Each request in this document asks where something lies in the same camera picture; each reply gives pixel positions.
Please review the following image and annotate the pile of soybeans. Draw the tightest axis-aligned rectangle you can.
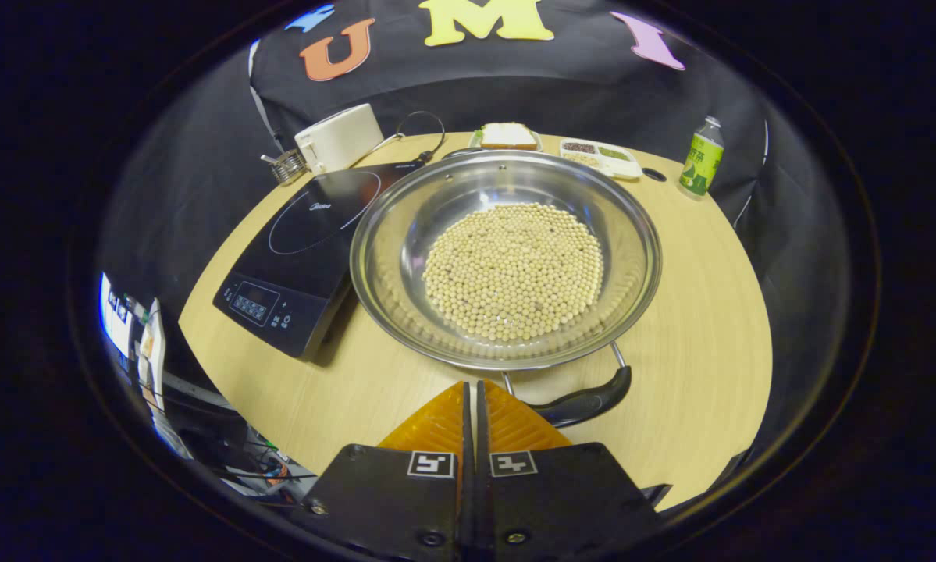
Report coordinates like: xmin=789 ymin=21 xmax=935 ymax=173
xmin=422 ymin=203 xmax=605 ymax=344

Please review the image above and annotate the green drink bottle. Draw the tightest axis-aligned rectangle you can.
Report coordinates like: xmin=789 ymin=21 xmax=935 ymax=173
xmin=678 ymin=117 xmax=724 ymax=197

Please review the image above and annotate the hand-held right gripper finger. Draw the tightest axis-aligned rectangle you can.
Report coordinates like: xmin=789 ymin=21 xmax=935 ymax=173
xmin=475 ymin=379 xmax=671 ymax=562
xmin=300 ymin=381 xmax=474 ymax=562

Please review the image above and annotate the steel pot with black handles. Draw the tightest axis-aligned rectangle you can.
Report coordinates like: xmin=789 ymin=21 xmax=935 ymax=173
xmin=349 ymin=148 xmax=664 ymax=430

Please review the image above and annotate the white toaster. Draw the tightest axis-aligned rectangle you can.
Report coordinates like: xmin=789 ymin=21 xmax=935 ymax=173
xmin=294 ymin=103 xmax=385 ymax=174

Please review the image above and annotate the black power cable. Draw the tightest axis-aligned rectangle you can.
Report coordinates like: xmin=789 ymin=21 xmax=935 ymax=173
xmin=396 ymin=111 xmax=447 ymax=165

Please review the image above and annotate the white divided dish of beans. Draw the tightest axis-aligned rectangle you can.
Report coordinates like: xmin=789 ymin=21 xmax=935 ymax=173
xmin=559 ymin=137 xmax=644 ymax=180

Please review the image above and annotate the wire utensil holder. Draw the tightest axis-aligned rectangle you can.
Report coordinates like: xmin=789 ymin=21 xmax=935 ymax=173
xmin=261 ymin=148 xmax=308 ymax=187

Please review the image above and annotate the tangle of cables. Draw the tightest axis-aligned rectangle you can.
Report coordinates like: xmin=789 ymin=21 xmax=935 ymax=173
xmin=179 ymin=421 xmax=316 ymax=504

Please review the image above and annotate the sandwich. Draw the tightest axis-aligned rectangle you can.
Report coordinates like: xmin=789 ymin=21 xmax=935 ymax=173
xmin=479 ymin=123 xmax=539 ymax=151

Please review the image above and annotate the white equipment rack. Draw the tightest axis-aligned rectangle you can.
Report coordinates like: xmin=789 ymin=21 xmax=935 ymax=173
xmin=97 ymin=272 xmax=195 ymax=461

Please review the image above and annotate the black induction cooktop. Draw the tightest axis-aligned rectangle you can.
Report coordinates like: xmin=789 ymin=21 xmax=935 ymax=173
xmin=212 ymin=160 xmax=425 ymax=360

